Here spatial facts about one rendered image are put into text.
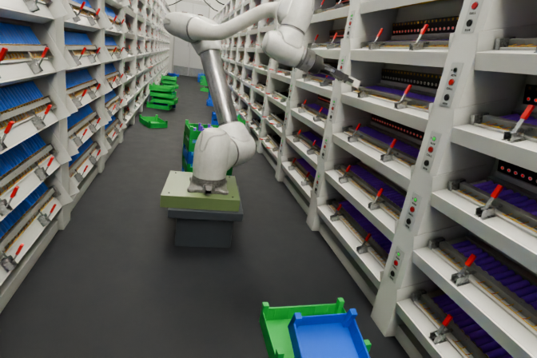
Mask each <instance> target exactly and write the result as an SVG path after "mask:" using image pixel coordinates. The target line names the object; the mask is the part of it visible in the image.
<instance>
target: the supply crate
mask: <svg viewBox="0 0 537 358"><path fill-rule="evenodd" d="M193 127H196V128H197V129H196V131H193ZM185 133H186V134H187V136H188V138H189V139H193V140H197V138H198V136H199V135H200V133H201V131H198V124H192V123H189V120H186V119H185Z"/></svg>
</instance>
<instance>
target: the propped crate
mask: <svg viewBox="0 0 537 358"><path fill-rule="evenodd" d="M356 316H357V312H356V309H355V308H350V309H349V310H348V312H347V313H338V314H328V315H316V316H301V313H300V312H295V313H294V315H293V317H292V319H291V321H290V323H289V325H288V331H289V335H290V339H291V342H292V349H293V353H294V356H295V358H370V355H369V354H368V350H367V348H366V345H365V343H364V340H363V337H362V336H361V333H360V330H359V328H358V325H357V323H356V319H355V318H356Z"/></svg>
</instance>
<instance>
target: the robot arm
mask: <svg viewBox="0 0 537 358"><path fill-rule="evenodd" d="M314 7H315V0H280V1H279V2H268V3H265V4H262V5H259V6H257V7H255V8H253V9H251V10H249V11H247V12H245V13H243V14H241V15H239V16H237V17H235V18H233V19H231V20H229V21H227V22H225V23H222V24H220V25H218V24H217V23H215V22H214V21H213V20H211V19H209V18H206V17H203V16H200V15H195V14H187V13H180V12H172V13H169V14H167V15H166V16H165V17H164V19H163V25H164V27H165V29H166V31H167V32H168V33H170V34H171V35H173V36H175V37H178V38H180V39H182V40H184V41H187V42H190V43H191V45H192V46H193V48H194V49H195V51H196V53H197V54H198V55H199V56H200V57H201V63H202V65H203V69H204V72H205V77H206V80H207V83H208V87H209V92H210V95H211V98H212V101H213V106H214V109H215V113H216V115H217V121H218V124H219V127H218V128H207V129H204V130H203V131H201V133H200V135H199V136H198V138H197V141H196V144H195V148H194V154H193V176H192V177H190V178H189V180H190V184H189V187H188V188H187V192H189V193H205V195H208V196H210V195H211V193H214V194H221V195H228V194H229V191H228V190H227V185H226V184H227V180H226V173H227V171H228V170H229V169H230V168H231V167H234V166H238V165H242V164H244V163H245V162H247V161H248V160H250V159H251V158H252V156H253V155H254V153H255V151H256V143H255V141H254V139H253V137H252V136H251V135H250V134H249V132H248V130H247V129H246V128H245V125H244V124H243V123H241V122H240V121H238V120H237V114H236V111H235V108H234V104H233V100H232V96H231V93H230V90H229V85H228V82H227V78H226V76H225V70H224V67H223V64H222V60H221V56H220V52H221V43H222V42H223V39H226V38H229V37H232V36H233V35H234V34H237V33H239V32H241V31H242V30H244V29H246V28H248V27H250V26H251V25H253V24H255V23H257V22H259V21H260V20H263V19H265V18H275V19H276V20H277V22H278V24H279V25H280V29H279V30H278V31H276V30H271V31H268V32H267V33H266V34H265V37H264V39H263V42H262V50H263V52H264V53H265V54H266V55H268V56H269V57H270V58H272V59H273V60H275V61H277V62H279V63H281V64H283V65H286V66H292V67H295V68H296V69H299V70H303V71H305V72H307V71H308V72H309V73H311V74H317V73H318V72H320V73H322V74H326V75H328V76H331V77H333V78H335V79H337V80H341V81H342V80H343V81H342V82H343V83H346V84H348V85H351V86H353V87H356V88H358V87H359V85H360V83H361V82H360V81H358V80H356V79H355V78H352V77H350V76H349V75H347V74H345V73H343V72H341V71H339V70H337V69H335V68H334V67H331V66H330V65H329V64H324V59H323V57H321V56H320V55H318V54H316V52H315V51H314V50H311V49H309V48H308V47H306V46H303V40H304V35H305V33H306V31H307V29H308V27H309V24H310V22H311V20H312V15H313V11H314Z"/></svg>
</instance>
